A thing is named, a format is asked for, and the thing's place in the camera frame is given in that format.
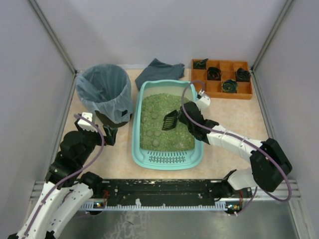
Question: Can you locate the black trash bin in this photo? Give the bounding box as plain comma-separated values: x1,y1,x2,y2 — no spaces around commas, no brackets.
95,111,128,128

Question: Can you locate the black litter scoop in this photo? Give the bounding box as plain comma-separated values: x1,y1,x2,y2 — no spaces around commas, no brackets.
162,110,180,131

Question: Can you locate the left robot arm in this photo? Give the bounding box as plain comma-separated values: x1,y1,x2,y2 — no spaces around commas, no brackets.
9,119,118,239

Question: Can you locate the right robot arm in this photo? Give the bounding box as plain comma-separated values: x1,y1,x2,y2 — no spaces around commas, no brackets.
178,102,292,192

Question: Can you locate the green cat litter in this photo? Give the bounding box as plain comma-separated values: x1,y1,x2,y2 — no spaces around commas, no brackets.
140,93,195,151

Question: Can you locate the translucent blue bin liner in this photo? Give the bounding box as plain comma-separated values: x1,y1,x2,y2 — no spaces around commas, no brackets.
76,64,133,124

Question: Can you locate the black rolled item lower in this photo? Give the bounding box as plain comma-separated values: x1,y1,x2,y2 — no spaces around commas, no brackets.
221,79,238,93

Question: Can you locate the orange wooden compartment tray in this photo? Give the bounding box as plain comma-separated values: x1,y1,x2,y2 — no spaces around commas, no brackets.
191,58,253,100

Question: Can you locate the black rolled item middle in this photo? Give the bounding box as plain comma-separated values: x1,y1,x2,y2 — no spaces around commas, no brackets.
207,67,222,81

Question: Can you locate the black rolled item top-left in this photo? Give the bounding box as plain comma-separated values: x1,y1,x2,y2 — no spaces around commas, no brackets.
193,58,208,70

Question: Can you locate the grey-blue cloth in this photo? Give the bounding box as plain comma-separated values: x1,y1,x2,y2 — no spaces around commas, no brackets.
135,58,185,90

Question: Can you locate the black rolled item right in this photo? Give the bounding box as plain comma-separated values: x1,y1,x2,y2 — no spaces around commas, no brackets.
235,68,251,82

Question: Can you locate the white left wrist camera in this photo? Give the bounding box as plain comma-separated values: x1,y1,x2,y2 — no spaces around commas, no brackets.
75,112,97,132

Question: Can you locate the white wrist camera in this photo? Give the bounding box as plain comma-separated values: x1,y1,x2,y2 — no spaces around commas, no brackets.
195,90,211,111
75,112,97,132

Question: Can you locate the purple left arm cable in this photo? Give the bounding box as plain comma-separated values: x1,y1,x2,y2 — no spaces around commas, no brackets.
23,114,105,237

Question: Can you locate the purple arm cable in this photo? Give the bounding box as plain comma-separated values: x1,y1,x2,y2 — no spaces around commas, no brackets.
181,80,293,216
23,114,105,237

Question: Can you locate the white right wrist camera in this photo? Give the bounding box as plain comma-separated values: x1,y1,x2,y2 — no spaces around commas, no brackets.
195,90,211,111

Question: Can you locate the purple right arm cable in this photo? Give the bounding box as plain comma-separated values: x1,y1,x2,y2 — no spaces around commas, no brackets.
181,80,293,216

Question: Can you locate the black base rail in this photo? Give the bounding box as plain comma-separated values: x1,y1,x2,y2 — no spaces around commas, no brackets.
34,178,299,216

